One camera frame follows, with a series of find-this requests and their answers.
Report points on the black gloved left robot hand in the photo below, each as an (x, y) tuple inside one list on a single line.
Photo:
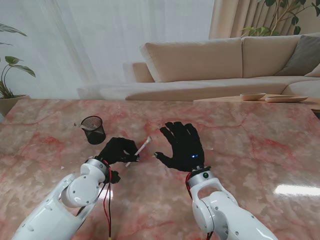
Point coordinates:
[(117, 150)]

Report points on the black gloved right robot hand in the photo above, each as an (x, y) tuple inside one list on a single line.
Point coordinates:
[(185, 150)]

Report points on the white straw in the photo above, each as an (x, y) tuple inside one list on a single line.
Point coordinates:
[(143, 146)]

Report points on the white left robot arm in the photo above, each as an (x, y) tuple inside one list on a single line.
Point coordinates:
[(50, 215)]

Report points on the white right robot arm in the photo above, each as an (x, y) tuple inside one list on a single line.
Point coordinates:
[(225, 212)]

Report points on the black mesh holder cup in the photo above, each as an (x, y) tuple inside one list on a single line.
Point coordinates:
[(96, 136)]

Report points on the wooden bowl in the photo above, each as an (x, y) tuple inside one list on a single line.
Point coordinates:
[(252, 96)]

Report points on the beige sofa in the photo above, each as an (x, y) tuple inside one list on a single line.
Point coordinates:
[(195, 60)]

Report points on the flat wooden plate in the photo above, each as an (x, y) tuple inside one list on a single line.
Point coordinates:
[(285, 99)]

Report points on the sheer white curtain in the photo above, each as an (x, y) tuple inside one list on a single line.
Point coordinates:
[(100, 37)]

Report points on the pale plant pot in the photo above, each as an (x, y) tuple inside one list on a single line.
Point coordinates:
[(10, 105)]

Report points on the large-leaf green plant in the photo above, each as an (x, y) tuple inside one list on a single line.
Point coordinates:
[(23, 69)]

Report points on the small-leaf green tree plant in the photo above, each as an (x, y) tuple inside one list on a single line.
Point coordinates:
[(257, 31)]

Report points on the beige curtain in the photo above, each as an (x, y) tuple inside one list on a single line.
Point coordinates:
[(230, 17)]

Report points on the grey cushion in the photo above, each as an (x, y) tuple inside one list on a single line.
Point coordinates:
[(302, 57)]

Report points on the cream cushion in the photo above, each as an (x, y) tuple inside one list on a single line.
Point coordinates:
[(315, 73)]

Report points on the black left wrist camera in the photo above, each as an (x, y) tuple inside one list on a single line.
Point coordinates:
[(115, 177)]

